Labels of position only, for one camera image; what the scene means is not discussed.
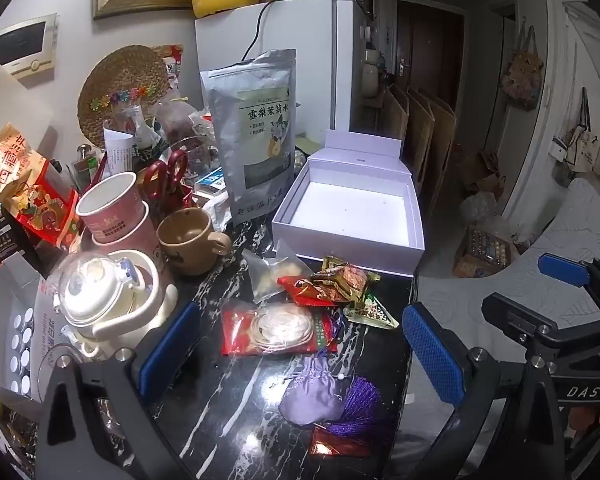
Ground white tote bag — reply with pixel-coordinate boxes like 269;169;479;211
552;87;600;174

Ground clear plastic packet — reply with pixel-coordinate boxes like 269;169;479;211
242;247;301;303

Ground gold brown snack packet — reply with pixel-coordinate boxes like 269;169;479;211
310;256;381;303

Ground red yellow snack bag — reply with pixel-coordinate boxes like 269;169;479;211
0;122;81;251

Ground white cartoon teapot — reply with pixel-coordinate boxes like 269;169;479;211
52;250;178;361

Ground patterned tote bag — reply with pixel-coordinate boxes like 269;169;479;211
500;25;544;112

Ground rolled white paper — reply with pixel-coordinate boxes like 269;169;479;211
104;127;136;182

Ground purple sachet with tassel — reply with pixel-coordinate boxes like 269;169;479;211
279;357;397;443

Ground person's right hand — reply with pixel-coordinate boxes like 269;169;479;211
567;402;600;441

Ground white refrigerator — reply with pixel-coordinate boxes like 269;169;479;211
195;0;376;133

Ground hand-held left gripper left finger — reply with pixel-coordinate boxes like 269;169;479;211
34;301;202;480

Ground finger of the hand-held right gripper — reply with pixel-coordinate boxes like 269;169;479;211
537;253;600;307
481;291;600;359

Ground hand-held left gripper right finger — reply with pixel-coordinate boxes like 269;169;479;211
401;303;568;480

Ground lavender gift box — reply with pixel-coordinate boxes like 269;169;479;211
271;129;426;277

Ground silver stand-up pouch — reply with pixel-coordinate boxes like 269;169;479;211
200;49;298;221

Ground red sachet packet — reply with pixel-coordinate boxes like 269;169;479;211
221;307;326;357

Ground dark wooden door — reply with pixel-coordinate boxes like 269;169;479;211
397;0;466;97

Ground small red foil packet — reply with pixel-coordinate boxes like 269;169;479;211
309;425;373;458

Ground pink paper cup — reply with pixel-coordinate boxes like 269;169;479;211
92;200;161;281
76;172;148;243

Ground grey leaf pattern mattress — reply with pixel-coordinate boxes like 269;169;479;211
412;177;600;321

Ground green triangular packet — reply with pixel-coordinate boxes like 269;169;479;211
344;295;400;330

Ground crumpled white tissue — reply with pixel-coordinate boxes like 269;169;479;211
200;195;237;232

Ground wall intercom panel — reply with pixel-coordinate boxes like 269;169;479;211
0;14;60;88

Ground black power cable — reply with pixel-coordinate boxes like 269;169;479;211
240;0;277;67

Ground red orange snack packet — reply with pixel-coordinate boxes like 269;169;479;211
277;275;351;306

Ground black package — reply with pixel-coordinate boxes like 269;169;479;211
0;195;37;267

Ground cardboard box of small items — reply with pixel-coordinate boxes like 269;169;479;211
452;225;519;279

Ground brown ceramic mug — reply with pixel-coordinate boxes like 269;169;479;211
156;207;232;276

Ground red handled scissors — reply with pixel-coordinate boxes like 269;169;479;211
139;150;193;211

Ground woven straw hat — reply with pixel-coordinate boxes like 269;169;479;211
77;45;171;148

